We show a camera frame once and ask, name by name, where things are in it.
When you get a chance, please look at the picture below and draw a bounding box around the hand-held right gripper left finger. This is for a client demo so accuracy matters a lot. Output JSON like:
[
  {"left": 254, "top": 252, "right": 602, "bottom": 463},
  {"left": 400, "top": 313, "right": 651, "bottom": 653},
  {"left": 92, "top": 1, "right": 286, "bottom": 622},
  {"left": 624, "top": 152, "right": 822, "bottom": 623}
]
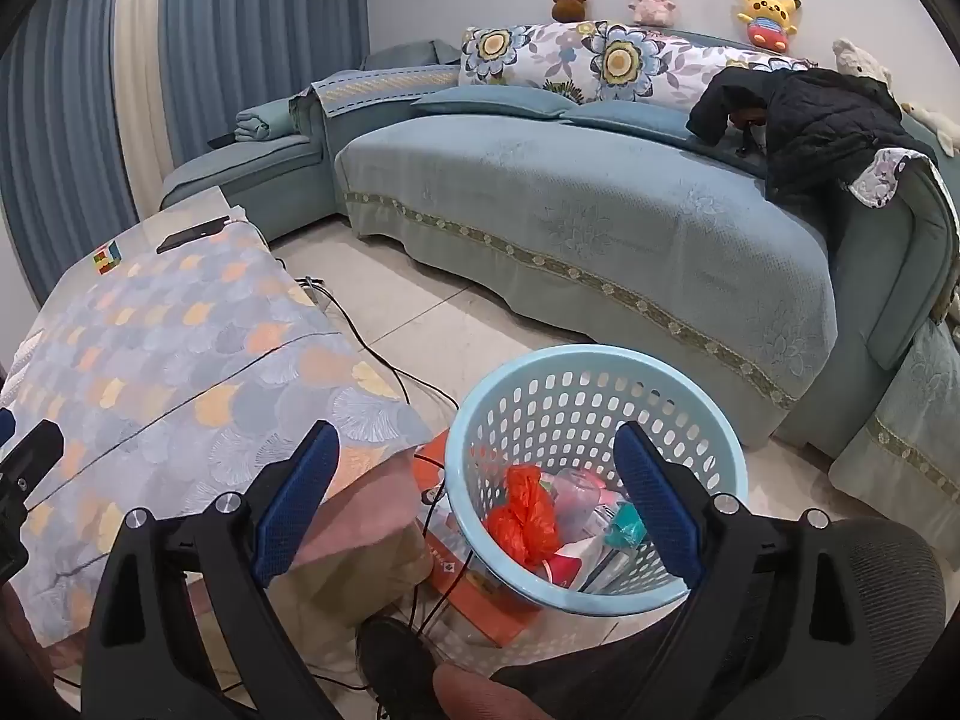
[{"left": 81, "top": 420, "right": 347, "bottom": 720}]

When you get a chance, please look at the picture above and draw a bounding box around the blue curtain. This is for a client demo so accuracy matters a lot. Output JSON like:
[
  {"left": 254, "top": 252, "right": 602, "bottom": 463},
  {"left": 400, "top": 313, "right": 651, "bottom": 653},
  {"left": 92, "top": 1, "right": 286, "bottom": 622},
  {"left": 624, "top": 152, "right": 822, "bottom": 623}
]
[
  {"left": 160, "top": 0, "right": 371, "bottom": 167},
  {"left": 0, "top": 0, "right": 167, "bottom": 308}
]

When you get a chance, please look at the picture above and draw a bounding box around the person's leg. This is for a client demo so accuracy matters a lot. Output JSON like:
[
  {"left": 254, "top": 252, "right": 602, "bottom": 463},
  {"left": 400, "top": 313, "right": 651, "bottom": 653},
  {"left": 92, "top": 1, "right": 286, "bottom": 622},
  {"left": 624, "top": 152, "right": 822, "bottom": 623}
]
[{"left": 433, "top": 663, "right": 527, "bottom": 720}]

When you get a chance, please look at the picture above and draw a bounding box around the black mesh office chair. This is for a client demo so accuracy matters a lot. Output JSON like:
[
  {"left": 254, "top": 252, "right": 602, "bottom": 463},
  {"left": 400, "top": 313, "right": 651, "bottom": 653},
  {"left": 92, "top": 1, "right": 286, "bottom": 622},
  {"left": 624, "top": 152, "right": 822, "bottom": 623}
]
[{"left": 487, "top": 517, "right": 950, "bottom": 720}]

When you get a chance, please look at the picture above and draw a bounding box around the orange cardboard box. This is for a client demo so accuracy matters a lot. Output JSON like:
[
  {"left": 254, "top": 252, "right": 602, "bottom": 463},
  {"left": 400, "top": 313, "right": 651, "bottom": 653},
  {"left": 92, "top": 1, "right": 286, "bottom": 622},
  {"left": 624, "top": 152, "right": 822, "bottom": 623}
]
[{"left": 412, "top": 427, "right": 542, "bottom": 647}]

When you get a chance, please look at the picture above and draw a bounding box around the white bear plush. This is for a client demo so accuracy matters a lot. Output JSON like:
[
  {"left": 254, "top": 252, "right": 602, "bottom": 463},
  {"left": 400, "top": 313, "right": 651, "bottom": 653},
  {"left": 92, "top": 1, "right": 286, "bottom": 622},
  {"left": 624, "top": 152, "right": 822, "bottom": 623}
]
[{"left": 832, "top": 38, "right": 894, "bottom": 89}]

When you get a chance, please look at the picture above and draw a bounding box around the folded blue blanket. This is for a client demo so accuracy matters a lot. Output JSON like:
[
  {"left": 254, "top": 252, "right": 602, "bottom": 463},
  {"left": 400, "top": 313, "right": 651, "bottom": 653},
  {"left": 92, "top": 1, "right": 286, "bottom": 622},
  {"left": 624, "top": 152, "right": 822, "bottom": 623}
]
[{"left": 234, "top": 97, "right": 302, "bottom": 144}]

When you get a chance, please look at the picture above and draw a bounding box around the teal plastic wrapper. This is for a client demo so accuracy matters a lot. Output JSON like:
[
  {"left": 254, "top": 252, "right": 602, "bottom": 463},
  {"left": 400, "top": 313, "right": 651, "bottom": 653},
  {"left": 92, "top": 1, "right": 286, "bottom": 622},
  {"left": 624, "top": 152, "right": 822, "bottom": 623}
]
[{"left": 604, "top": 502, "right": 648, "bottom": 550}]

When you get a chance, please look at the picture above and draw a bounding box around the black phone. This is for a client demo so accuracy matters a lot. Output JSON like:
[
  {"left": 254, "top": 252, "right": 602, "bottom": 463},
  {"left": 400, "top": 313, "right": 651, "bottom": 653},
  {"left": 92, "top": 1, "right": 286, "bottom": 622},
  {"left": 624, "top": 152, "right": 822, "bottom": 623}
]
[{"left": 155, "top": 215, "right": 230, "bottom": 255}]

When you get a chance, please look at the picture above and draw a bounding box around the cream sheer curtain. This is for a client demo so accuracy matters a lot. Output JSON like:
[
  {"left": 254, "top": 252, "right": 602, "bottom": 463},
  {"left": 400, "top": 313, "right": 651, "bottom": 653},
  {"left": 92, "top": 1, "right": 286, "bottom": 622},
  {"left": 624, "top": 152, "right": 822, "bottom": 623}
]
[{"left": 111, "top": 0, "right": 188, "bottom": 203}]

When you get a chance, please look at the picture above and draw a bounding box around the white goose plush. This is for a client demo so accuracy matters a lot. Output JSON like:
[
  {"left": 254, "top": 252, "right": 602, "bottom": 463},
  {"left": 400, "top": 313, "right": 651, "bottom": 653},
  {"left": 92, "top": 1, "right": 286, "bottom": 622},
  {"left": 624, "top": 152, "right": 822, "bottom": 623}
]
[{"left": 900, "top": 100, "right": 960, "bottom": 159}]

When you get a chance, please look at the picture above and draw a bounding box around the light blue plastic basket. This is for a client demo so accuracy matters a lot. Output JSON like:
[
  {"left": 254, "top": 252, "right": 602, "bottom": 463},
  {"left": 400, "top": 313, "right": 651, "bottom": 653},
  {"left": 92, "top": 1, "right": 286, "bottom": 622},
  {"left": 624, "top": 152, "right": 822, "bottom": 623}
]
[{"left": 445, "top": 345, "right": 749, "bottom": 612}]

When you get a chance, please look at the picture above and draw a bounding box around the black shoe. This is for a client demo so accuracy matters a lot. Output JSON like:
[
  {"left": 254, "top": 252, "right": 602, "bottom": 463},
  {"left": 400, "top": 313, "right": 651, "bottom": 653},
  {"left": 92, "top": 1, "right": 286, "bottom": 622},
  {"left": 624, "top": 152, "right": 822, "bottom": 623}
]
[{"left": 355, "top": 616, "right": 445, "bottom": 720}]

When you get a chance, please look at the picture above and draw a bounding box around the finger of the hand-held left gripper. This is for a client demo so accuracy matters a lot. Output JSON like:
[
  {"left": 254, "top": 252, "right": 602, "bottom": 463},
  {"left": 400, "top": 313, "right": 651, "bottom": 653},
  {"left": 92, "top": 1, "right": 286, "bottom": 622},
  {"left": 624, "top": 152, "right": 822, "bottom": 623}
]
[{"left": 0, "top": 418, "right": 65, "bottom": 586}]

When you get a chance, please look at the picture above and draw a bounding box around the yellow mouse plush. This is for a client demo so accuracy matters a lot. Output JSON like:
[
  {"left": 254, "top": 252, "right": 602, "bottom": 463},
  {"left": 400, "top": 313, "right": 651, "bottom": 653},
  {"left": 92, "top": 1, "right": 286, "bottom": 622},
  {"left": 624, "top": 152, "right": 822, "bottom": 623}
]
[{"left": 731, "top": 0, "right": 803, "bottom": 55}]

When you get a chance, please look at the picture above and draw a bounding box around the patterned tablecloth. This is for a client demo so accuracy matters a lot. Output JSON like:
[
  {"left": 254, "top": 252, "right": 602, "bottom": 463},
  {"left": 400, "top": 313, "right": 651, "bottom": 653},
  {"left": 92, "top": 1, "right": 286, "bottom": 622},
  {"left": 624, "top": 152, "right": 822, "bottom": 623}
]
[{"left": 0, "top": 187, "right": 434, "bottom": 647}]

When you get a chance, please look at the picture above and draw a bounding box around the blue sofa cushion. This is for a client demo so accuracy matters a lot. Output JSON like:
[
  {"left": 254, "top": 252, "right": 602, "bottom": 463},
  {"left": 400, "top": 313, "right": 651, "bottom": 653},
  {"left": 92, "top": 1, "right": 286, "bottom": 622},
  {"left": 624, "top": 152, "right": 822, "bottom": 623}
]
[
  {"left": 560, "top": 100, "right": 710, "bottom": 143},
  {"left": 411, "top": 85, "right": 575, "bottom": 120}
]

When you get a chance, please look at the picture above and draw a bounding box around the floral long pillow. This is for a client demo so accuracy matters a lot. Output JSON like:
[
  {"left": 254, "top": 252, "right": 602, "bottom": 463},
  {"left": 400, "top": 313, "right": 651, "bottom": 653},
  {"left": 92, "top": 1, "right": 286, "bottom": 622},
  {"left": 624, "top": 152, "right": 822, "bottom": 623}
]
[{"left": 459, "top": 21, "right": 812, "bottom": 104}]

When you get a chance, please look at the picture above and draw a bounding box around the black padded jacket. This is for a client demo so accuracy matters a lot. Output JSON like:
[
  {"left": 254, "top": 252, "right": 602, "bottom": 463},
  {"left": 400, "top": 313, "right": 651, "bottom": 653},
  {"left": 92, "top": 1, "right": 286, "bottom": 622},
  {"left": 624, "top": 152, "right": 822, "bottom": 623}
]
[{"left": 688, "top": 67, "right": 913, "bottom": 205}]

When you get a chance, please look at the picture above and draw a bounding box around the clear plastic bottle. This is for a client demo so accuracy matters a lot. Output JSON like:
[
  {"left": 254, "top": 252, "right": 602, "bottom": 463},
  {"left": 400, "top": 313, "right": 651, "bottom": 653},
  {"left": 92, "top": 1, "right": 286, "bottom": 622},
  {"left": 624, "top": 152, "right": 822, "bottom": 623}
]
[{"left": 553, "top": 468, "right": 628, "bottom": 542}]

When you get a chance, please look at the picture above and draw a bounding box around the orange plastic bag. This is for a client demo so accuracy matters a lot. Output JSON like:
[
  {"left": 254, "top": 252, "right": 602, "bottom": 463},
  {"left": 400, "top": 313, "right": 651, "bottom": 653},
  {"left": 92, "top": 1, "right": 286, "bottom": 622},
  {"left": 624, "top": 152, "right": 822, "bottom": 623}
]
[{"left": 486, "top": 465, "right": 565, "bottom": 569}]

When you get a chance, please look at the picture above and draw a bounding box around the floral lined cloth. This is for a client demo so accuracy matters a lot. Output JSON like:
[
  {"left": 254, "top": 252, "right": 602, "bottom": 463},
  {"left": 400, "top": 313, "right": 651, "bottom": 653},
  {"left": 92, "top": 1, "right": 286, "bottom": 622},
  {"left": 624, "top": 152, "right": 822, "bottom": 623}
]
[{"left": 847, "top": 148, "right": 929, "bottom": 210}]

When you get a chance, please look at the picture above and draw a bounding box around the blue fabric sofa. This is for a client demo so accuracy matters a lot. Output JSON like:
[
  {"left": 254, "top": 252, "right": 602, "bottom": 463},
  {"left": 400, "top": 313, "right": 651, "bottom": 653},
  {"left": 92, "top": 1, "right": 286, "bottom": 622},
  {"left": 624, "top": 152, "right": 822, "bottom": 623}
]
[{"left": 161, "top": 19, "right": 960, "bottom": 460}]

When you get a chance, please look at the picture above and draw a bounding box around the pink under cloth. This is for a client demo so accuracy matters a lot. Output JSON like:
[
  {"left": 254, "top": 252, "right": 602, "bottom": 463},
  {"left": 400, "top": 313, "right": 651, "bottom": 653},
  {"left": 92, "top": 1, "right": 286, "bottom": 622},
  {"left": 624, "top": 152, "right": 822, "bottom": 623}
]
[{"left": 292, "top": 456, "right": 422, "bottom": 565}]

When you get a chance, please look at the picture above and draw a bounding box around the green covered ottoman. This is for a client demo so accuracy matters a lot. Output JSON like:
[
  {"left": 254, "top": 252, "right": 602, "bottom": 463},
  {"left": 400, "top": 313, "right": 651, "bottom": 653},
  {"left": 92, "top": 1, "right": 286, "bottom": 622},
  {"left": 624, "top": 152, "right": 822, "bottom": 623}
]
[{"left": 828, "top": 313, "right": 960, "bottom": 527}]

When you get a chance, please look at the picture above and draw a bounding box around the black cable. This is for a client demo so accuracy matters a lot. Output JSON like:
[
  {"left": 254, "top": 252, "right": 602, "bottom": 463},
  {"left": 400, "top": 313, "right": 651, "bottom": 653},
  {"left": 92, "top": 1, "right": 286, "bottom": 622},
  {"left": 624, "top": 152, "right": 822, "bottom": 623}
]
[{"left": 298, "top": 276, "right": 460, "bottom": 410}]

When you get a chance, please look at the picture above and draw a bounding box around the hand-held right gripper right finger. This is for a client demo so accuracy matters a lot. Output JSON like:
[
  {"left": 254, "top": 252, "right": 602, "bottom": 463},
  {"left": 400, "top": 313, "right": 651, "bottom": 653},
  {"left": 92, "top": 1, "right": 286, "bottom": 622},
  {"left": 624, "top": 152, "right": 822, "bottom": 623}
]
[{"left": 613, "top": 420, "right": 875, "bottom": 720}]

